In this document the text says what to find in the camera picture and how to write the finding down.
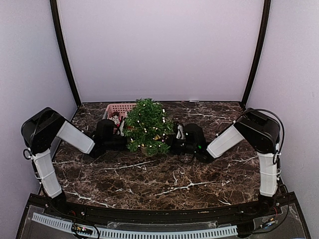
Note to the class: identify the white slotted cable duct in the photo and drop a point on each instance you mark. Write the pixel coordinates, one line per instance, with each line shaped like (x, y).
(96, 232)

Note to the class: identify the pink plastic basket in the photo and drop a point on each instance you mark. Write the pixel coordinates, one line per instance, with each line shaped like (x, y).
(119, 109)

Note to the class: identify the small green christmas tree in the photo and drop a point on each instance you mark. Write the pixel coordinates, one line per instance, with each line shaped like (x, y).
(148, 124)

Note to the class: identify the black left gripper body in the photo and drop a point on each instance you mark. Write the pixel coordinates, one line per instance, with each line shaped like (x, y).
(111, 145)

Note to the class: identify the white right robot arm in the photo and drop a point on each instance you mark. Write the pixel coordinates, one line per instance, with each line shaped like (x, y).
(262, 129)

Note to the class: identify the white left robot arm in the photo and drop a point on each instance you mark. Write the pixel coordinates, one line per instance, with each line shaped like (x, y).
(41, 130)

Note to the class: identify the beige tree pot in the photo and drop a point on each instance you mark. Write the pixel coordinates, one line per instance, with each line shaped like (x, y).
(146, 149)

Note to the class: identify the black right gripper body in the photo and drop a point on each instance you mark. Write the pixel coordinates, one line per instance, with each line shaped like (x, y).
(178, 148)

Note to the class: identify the white snowflake ornament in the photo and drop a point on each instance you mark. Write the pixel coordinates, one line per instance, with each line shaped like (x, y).
(117, 119)

